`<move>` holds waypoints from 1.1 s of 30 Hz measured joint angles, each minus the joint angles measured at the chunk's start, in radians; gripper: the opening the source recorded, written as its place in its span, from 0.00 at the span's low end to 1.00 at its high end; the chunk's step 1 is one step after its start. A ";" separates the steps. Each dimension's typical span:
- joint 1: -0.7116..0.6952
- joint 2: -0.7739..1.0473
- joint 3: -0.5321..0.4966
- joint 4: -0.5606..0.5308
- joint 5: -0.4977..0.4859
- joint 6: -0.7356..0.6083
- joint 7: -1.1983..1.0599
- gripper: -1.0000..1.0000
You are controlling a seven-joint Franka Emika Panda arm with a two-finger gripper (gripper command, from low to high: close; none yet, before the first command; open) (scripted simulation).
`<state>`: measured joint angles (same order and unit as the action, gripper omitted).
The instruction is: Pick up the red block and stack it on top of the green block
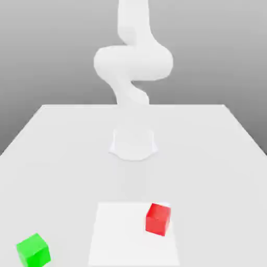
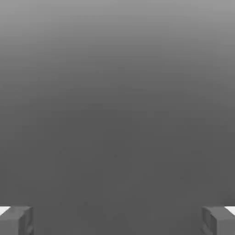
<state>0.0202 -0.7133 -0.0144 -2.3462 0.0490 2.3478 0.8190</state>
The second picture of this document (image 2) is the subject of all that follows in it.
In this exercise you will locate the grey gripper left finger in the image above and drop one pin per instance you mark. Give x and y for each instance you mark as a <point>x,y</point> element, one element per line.
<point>14,222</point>

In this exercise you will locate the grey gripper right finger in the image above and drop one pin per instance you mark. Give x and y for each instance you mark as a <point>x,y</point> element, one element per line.
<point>220,222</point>

